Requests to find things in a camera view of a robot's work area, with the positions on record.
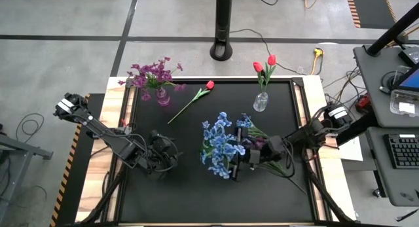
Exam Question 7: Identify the black desk device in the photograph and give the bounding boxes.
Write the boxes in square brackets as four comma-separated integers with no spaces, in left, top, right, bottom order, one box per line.
[397,45,419,67]

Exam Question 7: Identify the black floor stand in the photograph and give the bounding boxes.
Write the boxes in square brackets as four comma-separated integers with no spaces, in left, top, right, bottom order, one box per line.
[209,0,234,61]

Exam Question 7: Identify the clear plastic box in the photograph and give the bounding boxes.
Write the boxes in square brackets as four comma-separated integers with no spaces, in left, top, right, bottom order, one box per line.
[389,89,419,117]

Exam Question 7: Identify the tall black pole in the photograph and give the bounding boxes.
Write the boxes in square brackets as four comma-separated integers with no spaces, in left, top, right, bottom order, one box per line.
[365,3,419,57]

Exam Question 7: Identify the pink glass vase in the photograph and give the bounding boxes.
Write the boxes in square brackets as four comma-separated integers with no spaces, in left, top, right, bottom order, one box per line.
[155,88,171,107]

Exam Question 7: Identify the yellow plug cable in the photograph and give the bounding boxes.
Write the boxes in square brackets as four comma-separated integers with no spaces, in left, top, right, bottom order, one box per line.
[310,47,325,76]

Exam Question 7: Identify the red device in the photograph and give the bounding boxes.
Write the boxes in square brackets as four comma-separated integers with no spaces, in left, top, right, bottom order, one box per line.
[355,94,373,114]

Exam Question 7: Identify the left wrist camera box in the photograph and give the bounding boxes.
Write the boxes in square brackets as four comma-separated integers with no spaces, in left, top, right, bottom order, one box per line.
[151,131,171,152]

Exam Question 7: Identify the purple artificial flower bunch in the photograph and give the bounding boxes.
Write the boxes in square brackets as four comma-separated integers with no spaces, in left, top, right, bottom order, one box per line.
[244,137,308,195]
[117,56,187,102]

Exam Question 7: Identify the wooden table board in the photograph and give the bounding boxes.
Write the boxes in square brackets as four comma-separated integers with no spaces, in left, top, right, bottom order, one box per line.
[75,75,357,226]

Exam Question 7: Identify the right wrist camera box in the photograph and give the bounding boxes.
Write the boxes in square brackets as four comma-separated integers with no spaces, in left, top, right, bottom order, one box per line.
[267,135,286,156]

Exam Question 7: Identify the clear glass vase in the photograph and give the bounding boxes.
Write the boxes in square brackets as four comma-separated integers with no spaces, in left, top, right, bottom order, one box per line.
[252,91,270,113]

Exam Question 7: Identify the red artificial tulip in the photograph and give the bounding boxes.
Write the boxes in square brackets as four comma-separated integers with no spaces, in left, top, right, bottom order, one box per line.
[261,54,278,94]
[167,80,216,125]
[252,61,266,94]

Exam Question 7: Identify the black mat with hazard stripes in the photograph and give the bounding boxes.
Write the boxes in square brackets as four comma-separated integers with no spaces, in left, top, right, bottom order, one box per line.
[345,0,399,29]
[48,92,107,227]

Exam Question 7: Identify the grey metal furniture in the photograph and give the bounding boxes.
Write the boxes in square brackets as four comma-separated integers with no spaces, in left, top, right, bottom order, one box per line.
[0,124,54,218]

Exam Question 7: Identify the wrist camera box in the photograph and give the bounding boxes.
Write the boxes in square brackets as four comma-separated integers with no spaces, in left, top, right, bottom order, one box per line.
[267,135,286,156]
[151,131,171,152]

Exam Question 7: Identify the tangled cable bundle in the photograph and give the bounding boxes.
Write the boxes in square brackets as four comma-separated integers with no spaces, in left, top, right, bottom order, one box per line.
[322,65,361,102]

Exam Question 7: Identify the black keyboard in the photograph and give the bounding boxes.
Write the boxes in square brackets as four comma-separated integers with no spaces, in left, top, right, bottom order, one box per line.
[383,133,419,169]

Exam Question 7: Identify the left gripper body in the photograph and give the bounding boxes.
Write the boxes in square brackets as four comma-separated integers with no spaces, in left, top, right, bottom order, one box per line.
[140,151,179,181]

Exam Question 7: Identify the black round stand base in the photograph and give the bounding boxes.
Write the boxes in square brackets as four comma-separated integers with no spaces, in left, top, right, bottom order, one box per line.
[379,71,399,92]

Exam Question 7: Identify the white paper sheet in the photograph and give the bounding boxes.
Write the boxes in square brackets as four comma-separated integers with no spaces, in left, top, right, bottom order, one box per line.
[338,137,364,162]

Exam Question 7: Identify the monitor with blue screen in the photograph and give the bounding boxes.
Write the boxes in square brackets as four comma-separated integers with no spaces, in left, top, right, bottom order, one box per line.
[392,62,419,92]

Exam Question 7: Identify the grey desk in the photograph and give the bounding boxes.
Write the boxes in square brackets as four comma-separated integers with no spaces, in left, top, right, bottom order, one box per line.
[365,127,419,207]
[353,45,419,128]

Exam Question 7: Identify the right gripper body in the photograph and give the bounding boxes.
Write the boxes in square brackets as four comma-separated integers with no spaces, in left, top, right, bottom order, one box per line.
[231,127,268,182]

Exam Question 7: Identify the black flat object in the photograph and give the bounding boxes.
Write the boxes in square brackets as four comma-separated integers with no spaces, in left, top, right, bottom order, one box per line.
[394,207,419,223]

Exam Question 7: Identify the blue artificial flower bunch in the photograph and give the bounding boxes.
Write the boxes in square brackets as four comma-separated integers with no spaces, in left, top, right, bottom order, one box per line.
[198,111,247,181]
[235,113,271,139]

